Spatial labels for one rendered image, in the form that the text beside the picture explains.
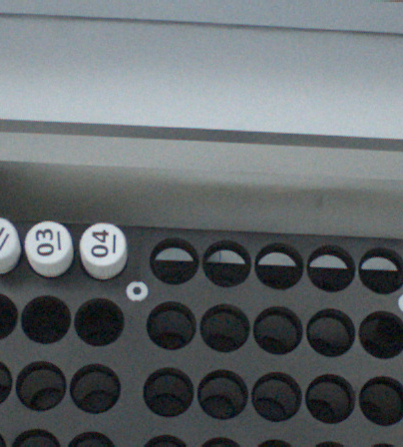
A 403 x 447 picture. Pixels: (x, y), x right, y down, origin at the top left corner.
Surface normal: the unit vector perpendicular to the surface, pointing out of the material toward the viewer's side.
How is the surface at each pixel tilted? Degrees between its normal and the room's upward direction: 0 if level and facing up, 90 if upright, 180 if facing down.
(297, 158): 90
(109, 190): 0
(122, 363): 0
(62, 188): 0
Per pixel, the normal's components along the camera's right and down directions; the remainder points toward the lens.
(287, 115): 0.04, -0.33
